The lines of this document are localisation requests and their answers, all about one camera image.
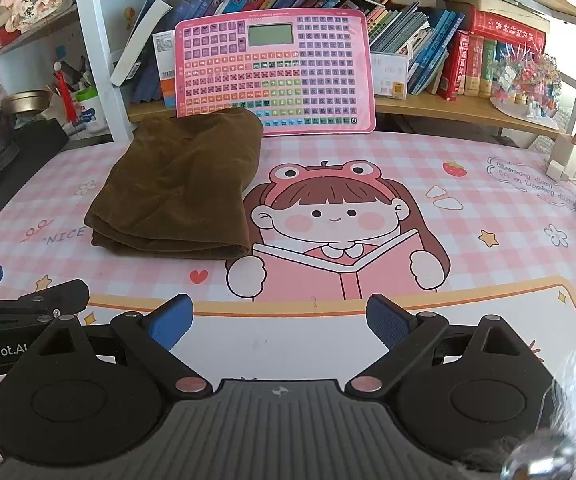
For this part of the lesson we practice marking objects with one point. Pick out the beige book lying flat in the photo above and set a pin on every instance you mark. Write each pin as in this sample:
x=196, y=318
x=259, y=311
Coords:
x=498, y=5

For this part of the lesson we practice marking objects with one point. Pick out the round gold tin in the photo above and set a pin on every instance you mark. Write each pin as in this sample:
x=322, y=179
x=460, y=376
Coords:
x=25, y=102

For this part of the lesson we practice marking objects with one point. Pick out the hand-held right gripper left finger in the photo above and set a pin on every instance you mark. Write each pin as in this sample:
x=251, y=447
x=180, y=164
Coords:
x=170, y=322

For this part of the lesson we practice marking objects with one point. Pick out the silver round bead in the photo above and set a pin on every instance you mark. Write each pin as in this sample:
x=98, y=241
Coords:
x=538, y=460

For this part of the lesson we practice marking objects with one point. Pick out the thick red and beige book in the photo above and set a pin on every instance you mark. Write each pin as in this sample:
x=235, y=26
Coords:
x=473, y=67

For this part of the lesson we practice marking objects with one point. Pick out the blue and white box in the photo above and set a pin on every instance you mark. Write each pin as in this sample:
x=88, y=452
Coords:
x=166, y=67

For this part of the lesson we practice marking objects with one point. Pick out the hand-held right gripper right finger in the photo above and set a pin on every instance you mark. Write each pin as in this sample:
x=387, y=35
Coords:
x=390, y=322

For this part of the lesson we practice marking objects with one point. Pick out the pink checkered cartoon desk mat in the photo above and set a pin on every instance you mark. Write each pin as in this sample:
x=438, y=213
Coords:
x=468, y=240

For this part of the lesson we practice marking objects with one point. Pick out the small white cardboard box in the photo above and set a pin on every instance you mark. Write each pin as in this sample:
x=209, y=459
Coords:
x=565, y=157

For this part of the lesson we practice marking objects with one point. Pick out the thick red dictionary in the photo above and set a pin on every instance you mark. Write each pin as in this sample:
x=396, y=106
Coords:
x=454, y=65

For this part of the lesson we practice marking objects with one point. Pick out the red book lying flat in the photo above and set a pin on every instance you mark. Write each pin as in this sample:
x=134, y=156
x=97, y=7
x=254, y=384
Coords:
x=508, y=30

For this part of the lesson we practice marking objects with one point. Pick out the thick green book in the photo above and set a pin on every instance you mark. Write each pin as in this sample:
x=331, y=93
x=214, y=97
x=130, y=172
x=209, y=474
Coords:
x=488, y=67

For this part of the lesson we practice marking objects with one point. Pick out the red tassel charm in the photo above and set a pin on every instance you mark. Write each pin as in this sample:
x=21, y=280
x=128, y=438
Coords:
x=65, y=92

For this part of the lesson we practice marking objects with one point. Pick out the colourful flower ornament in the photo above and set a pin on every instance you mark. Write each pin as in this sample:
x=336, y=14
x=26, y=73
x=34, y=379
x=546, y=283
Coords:
x=525, y=82

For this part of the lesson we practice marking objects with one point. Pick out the pink learning tablet toy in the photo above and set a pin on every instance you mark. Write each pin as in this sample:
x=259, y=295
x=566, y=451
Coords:
x=318, y=85

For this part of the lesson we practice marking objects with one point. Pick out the small white card box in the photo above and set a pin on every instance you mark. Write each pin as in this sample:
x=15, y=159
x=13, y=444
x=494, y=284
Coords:
x=390, y=76

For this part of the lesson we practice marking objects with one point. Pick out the white frame wooden bookshelf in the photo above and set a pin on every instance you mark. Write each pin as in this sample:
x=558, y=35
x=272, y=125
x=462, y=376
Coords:
x=443, y=108

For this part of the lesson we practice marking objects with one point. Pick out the wooden side shelf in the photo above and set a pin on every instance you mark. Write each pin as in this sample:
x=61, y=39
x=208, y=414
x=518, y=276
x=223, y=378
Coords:
x=32, y=35

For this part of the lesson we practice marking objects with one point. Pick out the brown pants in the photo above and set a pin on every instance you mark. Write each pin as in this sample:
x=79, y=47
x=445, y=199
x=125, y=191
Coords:
x=177, y=185

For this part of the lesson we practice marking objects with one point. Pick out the navy pleated folder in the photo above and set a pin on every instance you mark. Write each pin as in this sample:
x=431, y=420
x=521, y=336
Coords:
x=146, y=80

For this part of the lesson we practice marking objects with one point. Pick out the white and green pen cup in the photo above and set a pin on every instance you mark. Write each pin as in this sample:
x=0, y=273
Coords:
x=91, y=112

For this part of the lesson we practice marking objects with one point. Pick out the black bag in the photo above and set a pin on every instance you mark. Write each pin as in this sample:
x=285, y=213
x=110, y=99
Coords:
x=32, y=155

